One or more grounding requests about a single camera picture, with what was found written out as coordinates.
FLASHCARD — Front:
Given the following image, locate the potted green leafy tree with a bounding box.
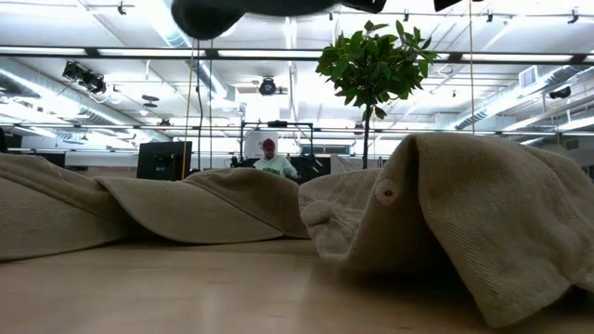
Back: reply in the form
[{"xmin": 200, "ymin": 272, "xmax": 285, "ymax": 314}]
[{"xmin": 315, "ymin": 19, "xmax": 440, "ymax": 171}]

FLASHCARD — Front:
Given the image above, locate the black metal frame rig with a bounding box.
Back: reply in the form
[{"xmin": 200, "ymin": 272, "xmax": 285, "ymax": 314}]
[{"xmin": 239, "ymin": 120, "xmax": 316, "ymax": 169}]

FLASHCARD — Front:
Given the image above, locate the white air vent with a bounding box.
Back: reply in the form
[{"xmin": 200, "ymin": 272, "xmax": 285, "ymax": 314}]
[{"xmin": 518, "ymin": 64, "xmax": 539, "ymax": 89}]

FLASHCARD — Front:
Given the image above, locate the black monitor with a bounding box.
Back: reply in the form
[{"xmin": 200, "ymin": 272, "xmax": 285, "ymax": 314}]
[{"xmin": 136, "ymin": 140, "xmax": 193, "ymax": 182}]

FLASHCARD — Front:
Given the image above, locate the black stage light cluster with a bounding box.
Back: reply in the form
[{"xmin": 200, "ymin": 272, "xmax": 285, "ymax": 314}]
[{"xmin": 61, "ymin": 59, "xmax": 109, "ymax": 96}]

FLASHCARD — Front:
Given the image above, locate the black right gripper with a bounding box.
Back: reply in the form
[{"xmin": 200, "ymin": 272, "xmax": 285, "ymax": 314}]
[{"xmin": 341, "ymin": 0, "xmax": 466, "ymax": 15}]

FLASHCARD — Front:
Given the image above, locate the thin hanging rope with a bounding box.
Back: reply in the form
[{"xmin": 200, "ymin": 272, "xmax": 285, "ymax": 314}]
[{"xmin": 468, "ymin": 0, "xmax": 475, "ymax": 135}]

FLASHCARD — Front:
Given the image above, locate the round black ceiling spotlight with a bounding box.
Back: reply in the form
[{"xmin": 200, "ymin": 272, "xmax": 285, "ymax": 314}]
[{"xmin": 258, "ymin": 76, "xmax": 278, "ymax": 97}]

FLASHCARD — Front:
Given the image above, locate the person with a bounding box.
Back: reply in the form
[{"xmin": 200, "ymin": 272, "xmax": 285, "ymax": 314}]
[{"xmin": 252, "ymin": 137, "xmax": 301, "ymax": 180}]

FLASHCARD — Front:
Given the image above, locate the dark navy cap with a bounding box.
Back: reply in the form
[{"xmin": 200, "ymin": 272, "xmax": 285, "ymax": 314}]
[{"xmin": 170, "ymin": 0, "xmax": 343, "ymax": 41}]

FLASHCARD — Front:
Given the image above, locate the cream corduroy cap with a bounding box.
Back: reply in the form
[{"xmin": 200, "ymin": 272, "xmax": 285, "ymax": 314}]
[{"xmin": 298, "ymin": 133, "xmax": 594, "ymax": 329}]

